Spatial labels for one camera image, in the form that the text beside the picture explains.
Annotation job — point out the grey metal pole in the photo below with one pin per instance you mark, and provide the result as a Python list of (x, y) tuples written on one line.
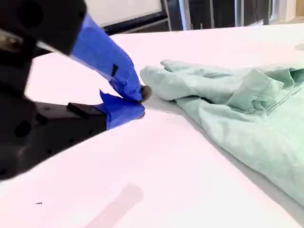
[(238, 12), (184, 14)]

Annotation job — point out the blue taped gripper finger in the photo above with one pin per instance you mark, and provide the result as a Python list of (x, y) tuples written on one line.
[(102, 54), (118, 114)]

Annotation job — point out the pale green T-shirt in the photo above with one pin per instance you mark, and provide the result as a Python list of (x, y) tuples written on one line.
[(237, 123)]

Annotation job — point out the black framed white panel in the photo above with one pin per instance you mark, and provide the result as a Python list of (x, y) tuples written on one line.
[(128, 10)]

